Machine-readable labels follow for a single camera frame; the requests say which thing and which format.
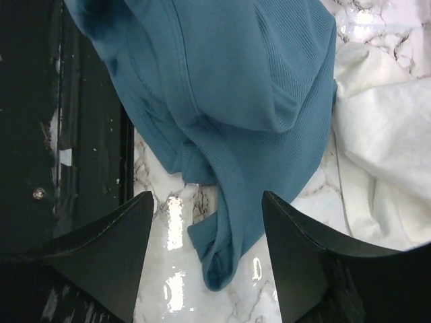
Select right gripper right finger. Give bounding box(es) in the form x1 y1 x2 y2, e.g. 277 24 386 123
262 192 414 322

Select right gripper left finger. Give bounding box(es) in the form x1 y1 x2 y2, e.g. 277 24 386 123
48 192 154 322

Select teal blue tank top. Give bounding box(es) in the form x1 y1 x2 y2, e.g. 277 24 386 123
66 1 337 291

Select white tank top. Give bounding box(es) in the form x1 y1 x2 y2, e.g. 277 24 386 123
333 42 430 250

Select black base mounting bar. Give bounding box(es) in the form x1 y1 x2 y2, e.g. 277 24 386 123
1 1 133 254

